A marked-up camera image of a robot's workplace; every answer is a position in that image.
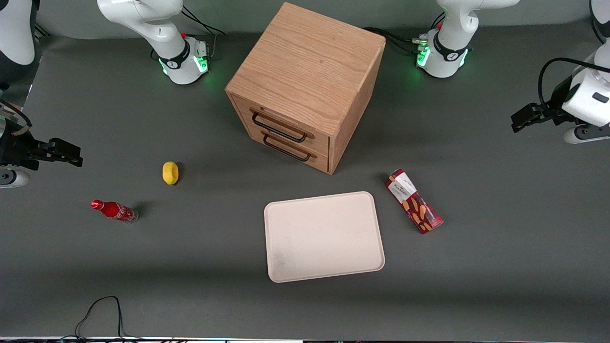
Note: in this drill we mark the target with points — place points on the wooden drawer cabinet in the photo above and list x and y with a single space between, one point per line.
310 66

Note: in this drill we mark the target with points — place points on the yellow lemon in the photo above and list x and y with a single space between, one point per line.
170 173

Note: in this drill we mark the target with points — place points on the red tartan cookie box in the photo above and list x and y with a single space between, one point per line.
413 202

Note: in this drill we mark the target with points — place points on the red cola bottle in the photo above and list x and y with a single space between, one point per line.
113 210

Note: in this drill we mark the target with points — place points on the wooden drawer front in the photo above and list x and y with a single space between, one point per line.
286 119
298 155

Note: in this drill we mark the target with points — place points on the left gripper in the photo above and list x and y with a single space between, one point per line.
554 110

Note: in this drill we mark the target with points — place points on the cream rectangular tray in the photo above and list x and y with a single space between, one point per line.
324 237

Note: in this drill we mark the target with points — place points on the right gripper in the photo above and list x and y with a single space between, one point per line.
18 146

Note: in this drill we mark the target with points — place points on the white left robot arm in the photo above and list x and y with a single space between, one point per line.
448 52

